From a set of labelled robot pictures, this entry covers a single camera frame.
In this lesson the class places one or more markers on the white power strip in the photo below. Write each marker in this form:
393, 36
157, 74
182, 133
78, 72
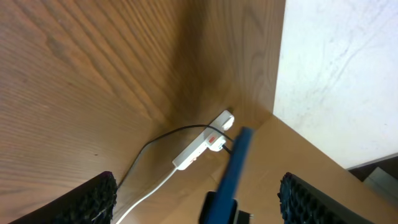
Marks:
200, 144

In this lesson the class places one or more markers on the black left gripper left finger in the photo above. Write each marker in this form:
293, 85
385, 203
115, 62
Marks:
90, 203

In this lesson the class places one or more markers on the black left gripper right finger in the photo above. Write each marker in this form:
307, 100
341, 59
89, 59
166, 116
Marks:
302, 203

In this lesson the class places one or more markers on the blue Galaxy smartphone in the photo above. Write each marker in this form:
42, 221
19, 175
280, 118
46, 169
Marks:
220, 206

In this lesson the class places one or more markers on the white charger adapter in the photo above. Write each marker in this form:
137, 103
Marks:
216, 145

